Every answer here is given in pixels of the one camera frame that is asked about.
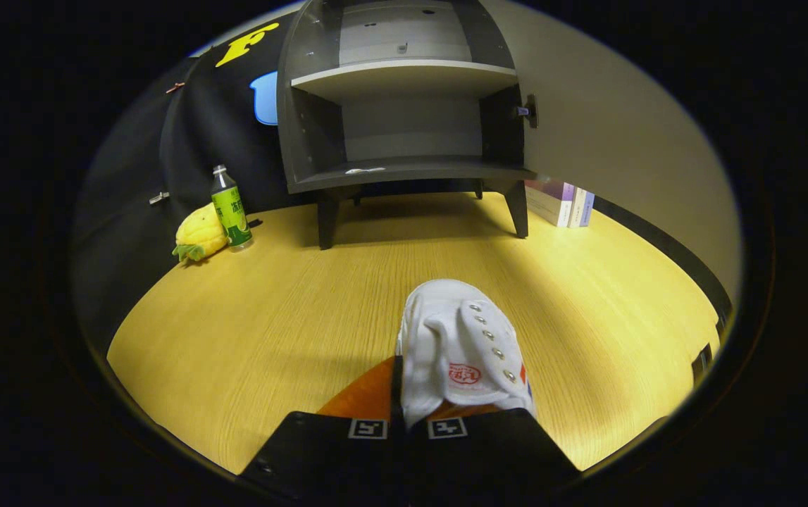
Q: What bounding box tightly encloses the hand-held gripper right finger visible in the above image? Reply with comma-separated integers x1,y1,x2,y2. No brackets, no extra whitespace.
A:
407,401,580,494

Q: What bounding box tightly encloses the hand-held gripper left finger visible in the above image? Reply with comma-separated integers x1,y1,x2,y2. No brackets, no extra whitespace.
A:
238,356,404,494

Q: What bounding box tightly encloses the white canvas shoe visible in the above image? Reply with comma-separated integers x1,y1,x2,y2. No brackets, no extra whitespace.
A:
395,279,537,428

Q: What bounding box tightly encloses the dark grey shoe cabinet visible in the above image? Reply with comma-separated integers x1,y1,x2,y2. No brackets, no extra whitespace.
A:
277,0,538,251

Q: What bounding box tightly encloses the grey curved bar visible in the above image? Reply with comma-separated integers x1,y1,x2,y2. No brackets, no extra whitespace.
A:
691,343,716,385

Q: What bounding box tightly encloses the purple spine book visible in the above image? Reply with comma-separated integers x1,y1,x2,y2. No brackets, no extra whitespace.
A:
525,180,576,227

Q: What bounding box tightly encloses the green drink bottle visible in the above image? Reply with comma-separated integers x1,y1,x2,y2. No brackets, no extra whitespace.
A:
210,165,255,252

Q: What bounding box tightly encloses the yellow pineapple plush toy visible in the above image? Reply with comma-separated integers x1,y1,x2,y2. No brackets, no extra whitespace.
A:
173,203,230,263

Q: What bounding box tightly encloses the black backdrop cloth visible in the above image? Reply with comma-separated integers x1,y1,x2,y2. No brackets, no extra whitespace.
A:
69,18,320,353

